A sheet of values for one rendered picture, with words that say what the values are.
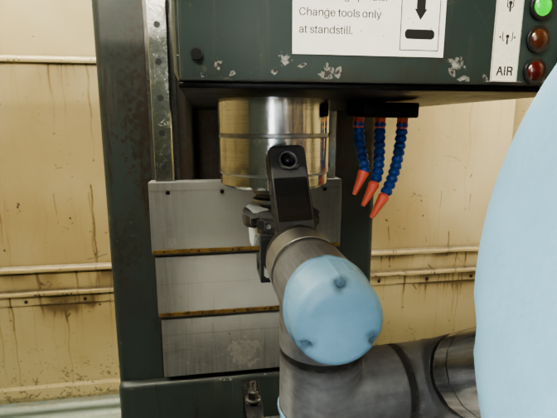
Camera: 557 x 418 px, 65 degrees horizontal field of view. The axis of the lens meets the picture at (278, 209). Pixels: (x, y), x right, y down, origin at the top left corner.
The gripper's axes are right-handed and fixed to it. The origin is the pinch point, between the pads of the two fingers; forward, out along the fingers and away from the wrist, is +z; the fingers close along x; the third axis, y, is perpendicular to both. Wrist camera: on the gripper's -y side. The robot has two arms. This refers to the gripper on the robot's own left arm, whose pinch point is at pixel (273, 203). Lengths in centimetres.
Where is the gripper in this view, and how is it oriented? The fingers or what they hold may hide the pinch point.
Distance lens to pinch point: 66.6
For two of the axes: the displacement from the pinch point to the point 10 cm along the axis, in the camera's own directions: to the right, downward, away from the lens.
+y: 0.0, 9.8, 2.1
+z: -1.6, -2.1, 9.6
